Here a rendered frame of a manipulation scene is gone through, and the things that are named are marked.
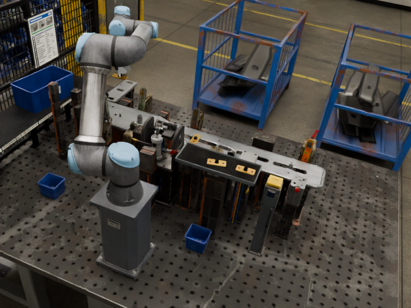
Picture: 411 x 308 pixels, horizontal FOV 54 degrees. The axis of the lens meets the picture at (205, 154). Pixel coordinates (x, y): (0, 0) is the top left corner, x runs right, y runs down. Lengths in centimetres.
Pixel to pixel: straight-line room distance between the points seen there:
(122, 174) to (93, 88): 34
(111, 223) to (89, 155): 32
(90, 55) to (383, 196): 189
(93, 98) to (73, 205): 83
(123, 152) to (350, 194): 151
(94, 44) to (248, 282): 122
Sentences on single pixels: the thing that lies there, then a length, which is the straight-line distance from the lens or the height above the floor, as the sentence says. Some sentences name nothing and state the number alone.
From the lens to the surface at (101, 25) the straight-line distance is 494.
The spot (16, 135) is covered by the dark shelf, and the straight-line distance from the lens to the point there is 221.
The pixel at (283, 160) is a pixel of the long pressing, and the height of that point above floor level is 100.
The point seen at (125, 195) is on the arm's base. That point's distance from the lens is 161.
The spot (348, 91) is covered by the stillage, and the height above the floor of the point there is 56.
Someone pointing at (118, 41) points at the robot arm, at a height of 167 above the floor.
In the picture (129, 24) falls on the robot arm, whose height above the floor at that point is 159.
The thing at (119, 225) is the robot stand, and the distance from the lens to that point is 169.
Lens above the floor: 226
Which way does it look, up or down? 37 degrees down
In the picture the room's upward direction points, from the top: 7 degrees clockwise
